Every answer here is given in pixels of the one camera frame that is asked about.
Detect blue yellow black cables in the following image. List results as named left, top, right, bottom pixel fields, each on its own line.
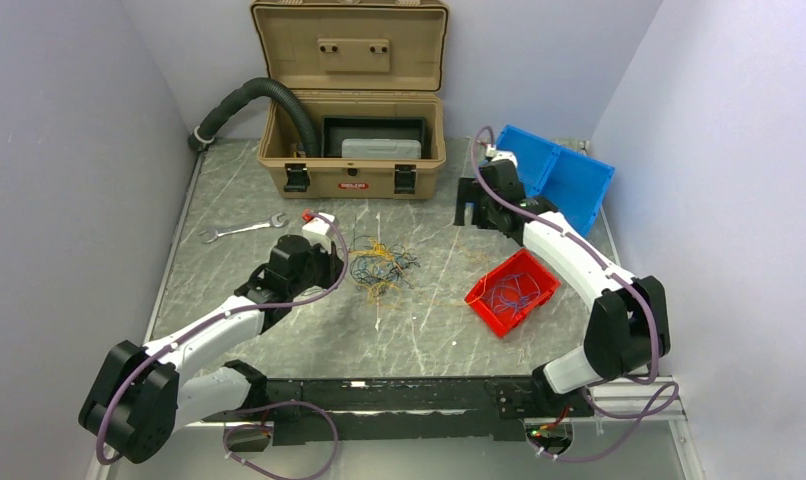
left=346, top=228, right=423, bottom=307

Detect yellow cable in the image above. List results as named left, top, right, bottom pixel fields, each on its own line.
left=442, top=245, right=490, bottom=313

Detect blue cable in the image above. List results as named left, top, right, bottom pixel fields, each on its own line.
left=485, top=271, right=543, bottom=316

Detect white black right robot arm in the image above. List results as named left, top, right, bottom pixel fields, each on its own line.
left=454, top=159, right=671, bottom=415

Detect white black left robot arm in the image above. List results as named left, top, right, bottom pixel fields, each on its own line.
left=78, top=229, right=348, bottom=465

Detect silver combination wrench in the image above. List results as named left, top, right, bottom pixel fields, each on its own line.
left=198, top=212, right=289, bottom=244

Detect blue divided plastic bin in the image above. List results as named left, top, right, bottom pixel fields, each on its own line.
left=496, top=125, right=615, bottom=237

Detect black left toolbox latch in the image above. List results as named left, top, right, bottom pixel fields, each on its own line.
left=283, top=163, right=311, bottom=193

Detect black toolbox latch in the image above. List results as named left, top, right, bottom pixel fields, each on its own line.
left=283, top=163, right=311, bottom=193
left=394, top=165, right=417, bottom=195

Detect black right toolbox latch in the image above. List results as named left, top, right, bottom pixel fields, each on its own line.
left=394, top=165, right=417, bottom=195

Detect grey case in toolbox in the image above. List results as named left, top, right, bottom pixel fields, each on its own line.
left=341, top=138, right=422, bottom=160

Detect red plastic bin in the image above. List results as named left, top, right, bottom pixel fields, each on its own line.
left=464, top=248, right=561, bottom=338

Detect black tray in toolbox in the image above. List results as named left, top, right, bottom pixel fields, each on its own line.
left=321, top=115, right=432, bottom=158

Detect tan plastic toolbox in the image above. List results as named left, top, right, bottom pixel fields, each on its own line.
left=250, top=1, right=450, bottom=200

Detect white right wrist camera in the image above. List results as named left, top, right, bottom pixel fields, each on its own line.
left=483, top=144, right=518, bottom=167

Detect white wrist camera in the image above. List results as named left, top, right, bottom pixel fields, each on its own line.
left=483, top=144, right=518, bottom=167
left=301, top=209, right=338, bottom=253

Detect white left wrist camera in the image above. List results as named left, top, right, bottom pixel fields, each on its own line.
left=301, top=209, right=338, bottom=253

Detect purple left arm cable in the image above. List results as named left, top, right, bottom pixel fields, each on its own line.
left=95, top=211, right=350, bottom=480

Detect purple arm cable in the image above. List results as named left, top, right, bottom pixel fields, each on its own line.
left=95, top=211, right=350, bottom=480
left=470, top=125, right=680, bottom=464

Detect black corrugated hose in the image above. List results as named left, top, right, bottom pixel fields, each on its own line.
left=188, top=77, right=323, bottom=159

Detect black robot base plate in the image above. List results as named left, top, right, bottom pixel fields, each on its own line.
left=199, top=375, right=596, bottom=447

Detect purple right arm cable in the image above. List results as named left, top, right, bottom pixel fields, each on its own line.
left=470, top=125, right=680, bottom=464

